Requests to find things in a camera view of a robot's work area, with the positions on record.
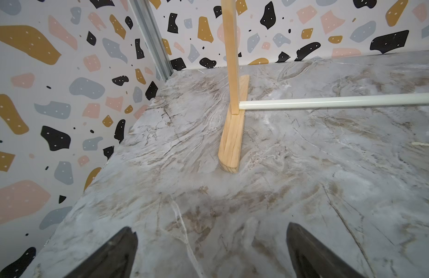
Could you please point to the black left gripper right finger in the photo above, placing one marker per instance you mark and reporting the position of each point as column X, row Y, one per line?
column 312, row 259

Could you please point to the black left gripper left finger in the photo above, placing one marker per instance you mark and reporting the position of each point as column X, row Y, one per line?
column 114, row 259

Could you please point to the wooden clothes rack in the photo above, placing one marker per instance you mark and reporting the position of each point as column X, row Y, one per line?
column 231, row 140

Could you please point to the aluminium corner profile left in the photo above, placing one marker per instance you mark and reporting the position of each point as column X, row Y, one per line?
column 146, row 21

